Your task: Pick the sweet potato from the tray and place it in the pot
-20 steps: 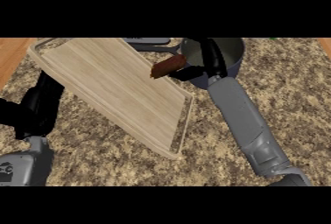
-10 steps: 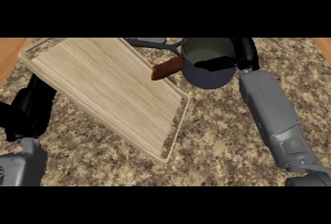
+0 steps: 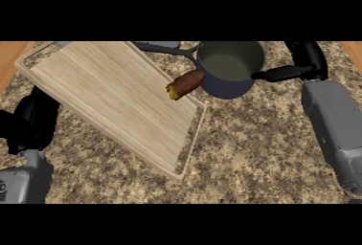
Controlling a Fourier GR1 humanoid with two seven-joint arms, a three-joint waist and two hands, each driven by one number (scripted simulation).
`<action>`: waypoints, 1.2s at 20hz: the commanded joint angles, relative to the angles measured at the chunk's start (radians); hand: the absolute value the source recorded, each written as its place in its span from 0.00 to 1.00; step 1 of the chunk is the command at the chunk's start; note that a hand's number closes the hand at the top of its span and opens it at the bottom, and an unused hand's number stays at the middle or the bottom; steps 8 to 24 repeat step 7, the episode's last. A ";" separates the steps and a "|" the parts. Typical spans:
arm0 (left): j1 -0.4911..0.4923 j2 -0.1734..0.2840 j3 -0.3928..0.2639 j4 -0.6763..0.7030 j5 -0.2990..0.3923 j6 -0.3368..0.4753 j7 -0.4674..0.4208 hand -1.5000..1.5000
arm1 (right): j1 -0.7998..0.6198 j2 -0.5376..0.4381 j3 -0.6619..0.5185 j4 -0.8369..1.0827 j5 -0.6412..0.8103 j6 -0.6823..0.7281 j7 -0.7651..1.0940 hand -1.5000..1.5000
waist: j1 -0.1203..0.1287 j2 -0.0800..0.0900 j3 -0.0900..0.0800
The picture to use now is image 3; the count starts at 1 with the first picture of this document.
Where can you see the brown sweet potato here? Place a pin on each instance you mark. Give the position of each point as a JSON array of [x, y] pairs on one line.
[[187, 83]]

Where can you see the pale wooden tray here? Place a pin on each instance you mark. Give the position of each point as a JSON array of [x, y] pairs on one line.
[[113, 99]]

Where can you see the pale grey object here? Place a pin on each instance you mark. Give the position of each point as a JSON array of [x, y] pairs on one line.
[[163, 43]]

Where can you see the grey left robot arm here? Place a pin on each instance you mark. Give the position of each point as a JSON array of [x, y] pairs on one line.
[[26, 182]]

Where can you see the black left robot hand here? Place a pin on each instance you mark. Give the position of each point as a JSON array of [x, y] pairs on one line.
[[33, 121]]

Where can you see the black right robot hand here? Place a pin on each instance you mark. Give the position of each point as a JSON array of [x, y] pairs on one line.
[[309, 60]]

